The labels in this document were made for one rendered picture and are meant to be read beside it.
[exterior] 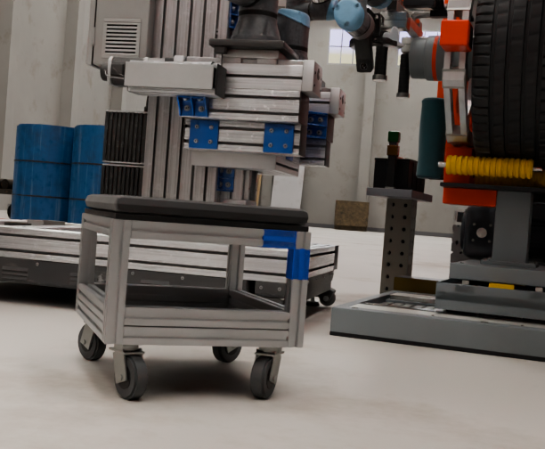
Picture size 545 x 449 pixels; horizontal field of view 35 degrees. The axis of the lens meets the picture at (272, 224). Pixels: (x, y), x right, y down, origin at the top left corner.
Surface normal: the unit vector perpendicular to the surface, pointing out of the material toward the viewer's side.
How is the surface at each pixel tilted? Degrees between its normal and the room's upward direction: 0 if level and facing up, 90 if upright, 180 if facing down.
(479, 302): 90
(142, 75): 90
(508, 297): 90
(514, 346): 90
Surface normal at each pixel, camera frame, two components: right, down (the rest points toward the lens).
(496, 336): -0.35, -0.01
